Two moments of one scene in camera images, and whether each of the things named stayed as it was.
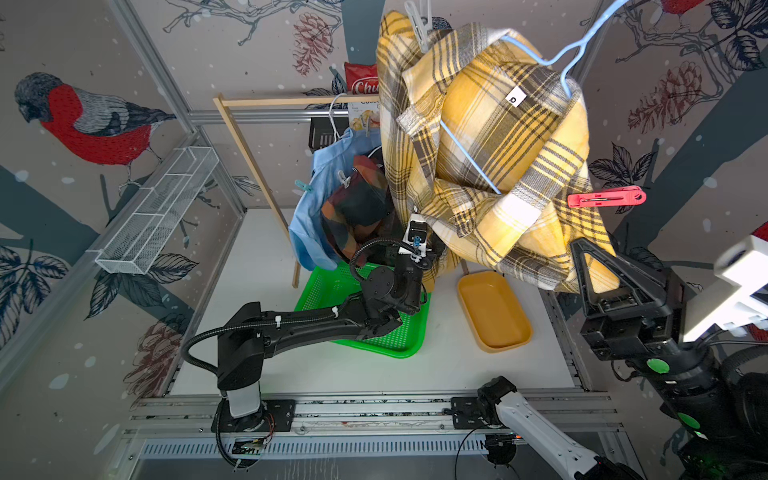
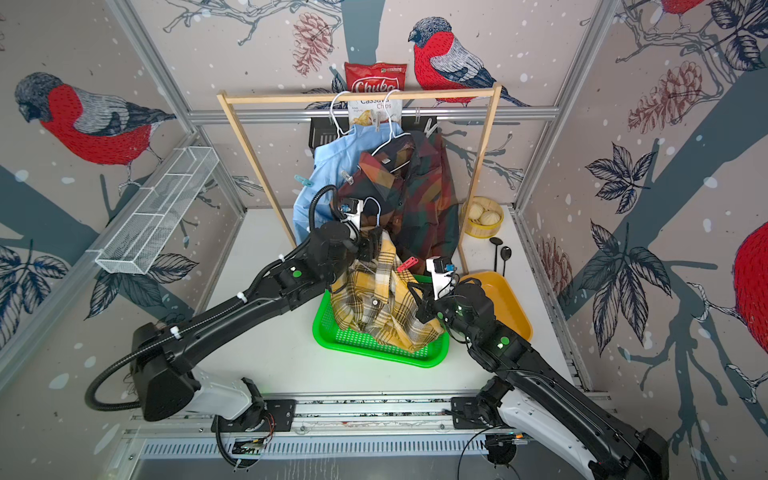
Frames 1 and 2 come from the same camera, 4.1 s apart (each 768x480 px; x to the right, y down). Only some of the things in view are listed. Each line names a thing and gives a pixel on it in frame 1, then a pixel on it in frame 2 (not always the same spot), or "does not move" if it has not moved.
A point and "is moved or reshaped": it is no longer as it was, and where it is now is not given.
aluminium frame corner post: [199, 133] does not move
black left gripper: [434, 245] → [371, 244]
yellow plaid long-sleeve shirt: [487, 145] → [375, 296]
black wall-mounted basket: [322, 133] does not move
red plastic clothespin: [629, 195] is moved or reshaped
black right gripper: [625, 335] → [428, 303]
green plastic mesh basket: [327, 288] → [327, 332]
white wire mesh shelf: [135, 238] does not move
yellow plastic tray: [496, 315] does not move
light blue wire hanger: [570, 53] → [376, 201]
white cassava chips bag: [364, 115] does not move
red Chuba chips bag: [361, 78] does not move
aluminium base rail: [374, 413] does not move
